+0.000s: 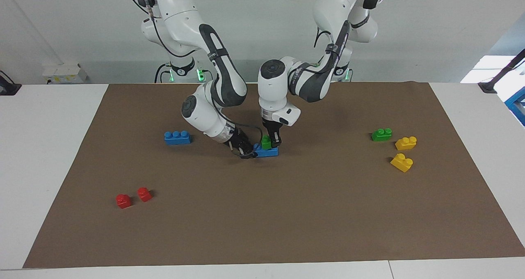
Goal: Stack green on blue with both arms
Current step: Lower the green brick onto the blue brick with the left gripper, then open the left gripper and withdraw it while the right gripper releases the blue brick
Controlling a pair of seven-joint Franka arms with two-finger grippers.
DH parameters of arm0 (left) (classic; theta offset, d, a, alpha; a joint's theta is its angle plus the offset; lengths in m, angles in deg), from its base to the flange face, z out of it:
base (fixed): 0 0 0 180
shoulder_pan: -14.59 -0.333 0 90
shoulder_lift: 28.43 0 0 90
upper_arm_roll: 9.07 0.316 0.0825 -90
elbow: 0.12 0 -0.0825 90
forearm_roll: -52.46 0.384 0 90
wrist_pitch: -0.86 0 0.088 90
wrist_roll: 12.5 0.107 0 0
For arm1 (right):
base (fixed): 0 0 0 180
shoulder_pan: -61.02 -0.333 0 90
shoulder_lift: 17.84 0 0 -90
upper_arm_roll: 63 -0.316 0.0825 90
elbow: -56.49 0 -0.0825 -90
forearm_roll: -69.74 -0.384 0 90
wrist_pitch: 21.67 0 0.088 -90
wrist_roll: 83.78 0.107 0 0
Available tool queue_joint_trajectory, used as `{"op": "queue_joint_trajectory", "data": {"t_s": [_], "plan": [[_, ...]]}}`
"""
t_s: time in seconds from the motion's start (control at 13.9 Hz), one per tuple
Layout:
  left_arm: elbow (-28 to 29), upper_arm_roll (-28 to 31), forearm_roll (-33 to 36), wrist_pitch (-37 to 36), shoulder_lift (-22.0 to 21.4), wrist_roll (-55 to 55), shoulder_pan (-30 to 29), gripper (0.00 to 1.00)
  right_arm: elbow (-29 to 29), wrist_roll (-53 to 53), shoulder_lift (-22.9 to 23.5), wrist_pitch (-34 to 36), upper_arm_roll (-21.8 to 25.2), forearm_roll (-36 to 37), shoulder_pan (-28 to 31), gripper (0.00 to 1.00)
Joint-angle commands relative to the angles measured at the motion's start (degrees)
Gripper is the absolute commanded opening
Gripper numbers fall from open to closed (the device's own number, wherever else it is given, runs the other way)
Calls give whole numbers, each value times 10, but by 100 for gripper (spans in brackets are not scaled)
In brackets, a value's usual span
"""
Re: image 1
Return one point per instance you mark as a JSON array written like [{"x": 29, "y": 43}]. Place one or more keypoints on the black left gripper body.
[{"x": 272, "y": 128}]

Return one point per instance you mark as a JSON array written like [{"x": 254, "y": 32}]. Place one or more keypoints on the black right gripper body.
[{"x": 237, "y": 140}]

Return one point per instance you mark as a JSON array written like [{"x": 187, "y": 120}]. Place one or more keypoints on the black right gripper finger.
[
  {"x": 248, "y": 155},
  {"x": 248, "y": 146}
]

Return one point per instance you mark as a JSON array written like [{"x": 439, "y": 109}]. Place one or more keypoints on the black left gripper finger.
[
  {"x": 271, "y": 138},
  {"x": 278, "y": 140}
]

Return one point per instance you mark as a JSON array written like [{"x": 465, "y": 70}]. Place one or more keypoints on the green two-stud brick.
[
  {"x": 265, "y": 143},
  {"x": 381, "y": 136}
]

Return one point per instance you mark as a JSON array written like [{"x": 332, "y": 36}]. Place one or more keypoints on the blue three-stud brick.
[
  {"x": 177, "y": 138},
  {"x": 266, "y": 152}
]

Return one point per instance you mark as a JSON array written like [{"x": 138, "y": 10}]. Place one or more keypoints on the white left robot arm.
[{"x": 272, "y": 90}]

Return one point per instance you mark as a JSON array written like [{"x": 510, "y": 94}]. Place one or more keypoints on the brown paper mat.
[{"x": 266, "y": 209}]

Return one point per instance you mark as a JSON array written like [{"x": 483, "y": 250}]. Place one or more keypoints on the red one-stud brick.
[
  {"x": 144, "y": 195},
  {"x": 123, "y": 202}
]

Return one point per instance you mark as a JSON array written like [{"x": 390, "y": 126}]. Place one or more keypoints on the yellow two-stud brick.
[
  {"x": 402, "y": 163},
  {"x": 406, "y": 144}
]

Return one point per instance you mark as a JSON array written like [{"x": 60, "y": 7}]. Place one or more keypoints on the white power socket box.
[{"x": 61, "y": 73}]

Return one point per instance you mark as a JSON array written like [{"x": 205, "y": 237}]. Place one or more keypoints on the black table clamp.
[{"x": 8, "y": 88}]

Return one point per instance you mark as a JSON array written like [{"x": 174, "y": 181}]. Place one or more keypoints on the blue metal frame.
[{"x": 517, "y": 104}]

